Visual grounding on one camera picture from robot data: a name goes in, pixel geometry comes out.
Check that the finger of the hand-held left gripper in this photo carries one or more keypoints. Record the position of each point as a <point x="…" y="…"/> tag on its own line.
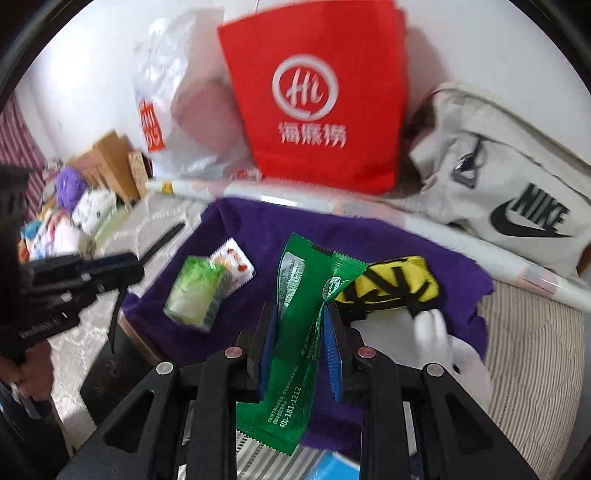
<point x="120" y="279"/>
<point x="111" y="261"/>

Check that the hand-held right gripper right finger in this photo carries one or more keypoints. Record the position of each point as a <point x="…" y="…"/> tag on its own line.
<point x="332" y="350"/>

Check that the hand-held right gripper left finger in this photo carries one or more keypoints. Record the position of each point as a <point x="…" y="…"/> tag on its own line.
<point x="270" y="341"/>

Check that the light green snack packet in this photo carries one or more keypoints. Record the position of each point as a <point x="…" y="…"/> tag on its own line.
<point x="194" y="290"/>

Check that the person's left hand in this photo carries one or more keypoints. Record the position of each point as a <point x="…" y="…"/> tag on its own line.
<point x="9" y="371"/>

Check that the white spotted plush toy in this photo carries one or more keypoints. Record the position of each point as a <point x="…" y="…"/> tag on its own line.
<point x="94" y="210"/>

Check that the black stick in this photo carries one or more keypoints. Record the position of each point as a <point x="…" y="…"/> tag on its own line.
<point x="164" y="241"/>

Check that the grey patterned bed sheet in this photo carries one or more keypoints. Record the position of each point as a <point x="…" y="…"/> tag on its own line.
<point x="152" y="217"/>

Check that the colourful printed cloth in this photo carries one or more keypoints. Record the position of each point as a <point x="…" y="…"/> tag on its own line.
<point x="51" y="235"/>

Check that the purple plush toy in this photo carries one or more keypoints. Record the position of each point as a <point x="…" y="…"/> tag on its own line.
<point x="71" y="187"/>

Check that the white and red packet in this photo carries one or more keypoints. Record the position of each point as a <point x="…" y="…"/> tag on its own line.
<point x="235" y="263"/>

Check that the black box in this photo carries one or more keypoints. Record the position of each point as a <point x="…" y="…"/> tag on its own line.
<point x="120" y="369"/>

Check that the yellow and black pouch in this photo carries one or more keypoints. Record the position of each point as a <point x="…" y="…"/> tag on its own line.
<point x="392" y="281"/>

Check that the woven basket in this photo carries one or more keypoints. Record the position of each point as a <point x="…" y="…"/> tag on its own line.
<point x="138" y="170"/>

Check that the wooden headboard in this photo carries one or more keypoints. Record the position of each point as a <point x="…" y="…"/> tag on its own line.
<point x="111" y="161"/>

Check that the purple towel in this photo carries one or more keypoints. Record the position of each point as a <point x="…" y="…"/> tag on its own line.
<point x="258" y="230"/>

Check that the blue packet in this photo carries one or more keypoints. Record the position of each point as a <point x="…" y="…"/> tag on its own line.
<point x="332" y="468"/>

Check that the red striped curtain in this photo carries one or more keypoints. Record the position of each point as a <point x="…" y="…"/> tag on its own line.
<point x="21" y="152"/>

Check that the white plastic shopping bag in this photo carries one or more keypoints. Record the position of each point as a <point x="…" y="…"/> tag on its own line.
<point x="194" y="138"/>

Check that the rolled white mat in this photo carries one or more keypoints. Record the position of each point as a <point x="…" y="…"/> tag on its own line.
<point x="471" y="244"/>

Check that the striped beige bed sheet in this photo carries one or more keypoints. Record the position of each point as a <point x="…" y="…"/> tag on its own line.
<point x="531" y="369"/>

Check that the beige backpack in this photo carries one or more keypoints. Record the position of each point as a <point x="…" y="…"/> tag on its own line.
<point x="461" y="152"/>

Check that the red paper bag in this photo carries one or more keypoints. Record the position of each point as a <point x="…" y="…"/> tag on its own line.
<point x="360" y="92"/>

